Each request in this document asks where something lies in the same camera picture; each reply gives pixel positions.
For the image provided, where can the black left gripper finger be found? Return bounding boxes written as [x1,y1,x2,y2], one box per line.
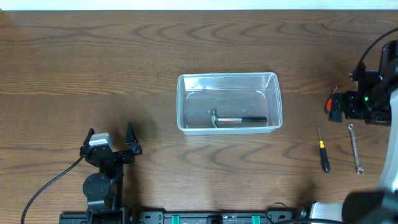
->
[82,128,95,147]
[126,122,140,151]

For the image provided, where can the red handled pliers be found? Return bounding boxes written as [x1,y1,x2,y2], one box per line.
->
[325,85,338,114]

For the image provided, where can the black yellow screwdriver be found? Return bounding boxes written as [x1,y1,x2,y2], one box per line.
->
[317,126,330,173]

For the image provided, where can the small hammer black handle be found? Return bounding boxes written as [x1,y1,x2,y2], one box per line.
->
[211,109,267,128]

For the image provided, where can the clear plastic storage container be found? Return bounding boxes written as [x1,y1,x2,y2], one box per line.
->
[176,72,283,135]

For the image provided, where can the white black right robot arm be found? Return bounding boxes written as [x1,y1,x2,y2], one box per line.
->
[294,40,397,223]

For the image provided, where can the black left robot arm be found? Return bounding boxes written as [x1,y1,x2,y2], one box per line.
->
[80,123,142,223]

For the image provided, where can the silver combination wrench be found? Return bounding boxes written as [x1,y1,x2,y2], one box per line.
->
[347,123,364,175]

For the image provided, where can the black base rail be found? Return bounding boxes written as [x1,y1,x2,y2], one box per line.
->
[58,207,311,224]

